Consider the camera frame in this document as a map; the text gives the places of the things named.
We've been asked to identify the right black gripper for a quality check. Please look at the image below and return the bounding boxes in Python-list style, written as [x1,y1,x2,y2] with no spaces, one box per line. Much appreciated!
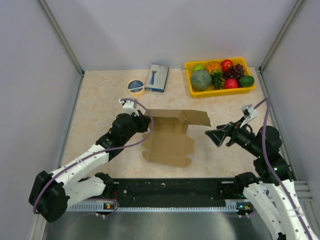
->
[205,115,263,157]

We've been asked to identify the brown cardboard paper box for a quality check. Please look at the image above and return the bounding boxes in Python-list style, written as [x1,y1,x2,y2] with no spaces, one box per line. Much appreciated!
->
[141,109,211,168]

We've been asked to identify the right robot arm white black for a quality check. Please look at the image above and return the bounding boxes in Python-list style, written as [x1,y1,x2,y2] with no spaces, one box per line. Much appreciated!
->
[205,119,318,240]

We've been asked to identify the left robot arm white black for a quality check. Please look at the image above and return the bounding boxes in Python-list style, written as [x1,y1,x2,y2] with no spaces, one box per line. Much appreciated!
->
[28,111,154,223]

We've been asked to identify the yellow masking tape roll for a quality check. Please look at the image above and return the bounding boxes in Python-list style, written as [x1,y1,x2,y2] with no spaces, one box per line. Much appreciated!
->
[127,79,145,97]

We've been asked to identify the razor in blue package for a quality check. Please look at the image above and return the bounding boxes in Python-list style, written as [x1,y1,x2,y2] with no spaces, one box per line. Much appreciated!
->
[145,64,169,93]

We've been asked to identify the small pineapple green leaves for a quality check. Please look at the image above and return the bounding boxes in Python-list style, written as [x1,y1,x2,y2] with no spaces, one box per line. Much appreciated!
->
[211,72,224,90]

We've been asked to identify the red apple front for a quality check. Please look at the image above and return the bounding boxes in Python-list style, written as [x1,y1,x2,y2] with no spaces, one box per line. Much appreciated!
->
[224,78,239,89]

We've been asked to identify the red apple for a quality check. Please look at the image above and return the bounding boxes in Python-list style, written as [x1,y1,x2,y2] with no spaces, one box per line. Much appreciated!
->
[224,78,239,89]
[220,59,234,72]

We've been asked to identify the green round melon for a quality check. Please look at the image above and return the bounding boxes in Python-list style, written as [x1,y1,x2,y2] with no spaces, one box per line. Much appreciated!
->
[191,69,212,92]

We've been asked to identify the green avocado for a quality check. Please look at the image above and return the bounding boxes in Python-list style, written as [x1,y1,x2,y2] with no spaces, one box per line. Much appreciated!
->
[239,75,255,88]

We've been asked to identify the dark purple grape bunch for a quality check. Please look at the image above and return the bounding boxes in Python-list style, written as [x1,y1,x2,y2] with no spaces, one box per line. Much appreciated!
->
[222,63,245,81]

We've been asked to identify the small green apple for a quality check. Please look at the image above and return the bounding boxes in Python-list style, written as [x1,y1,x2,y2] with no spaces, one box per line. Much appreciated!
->
[192,64,205,73]

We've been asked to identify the red apple back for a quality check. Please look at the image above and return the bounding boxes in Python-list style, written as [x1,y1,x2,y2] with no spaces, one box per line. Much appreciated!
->
[220,59,234,72]

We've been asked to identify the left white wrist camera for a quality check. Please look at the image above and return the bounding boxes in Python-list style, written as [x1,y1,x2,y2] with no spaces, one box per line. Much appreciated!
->
[118,98,139,117]

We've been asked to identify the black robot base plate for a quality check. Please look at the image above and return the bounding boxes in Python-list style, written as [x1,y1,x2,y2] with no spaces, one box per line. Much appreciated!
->
[92,178,245,209]

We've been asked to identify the grey slotted cable duct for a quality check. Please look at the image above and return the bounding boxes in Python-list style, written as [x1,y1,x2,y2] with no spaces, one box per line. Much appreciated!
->
[66,199,251,213]

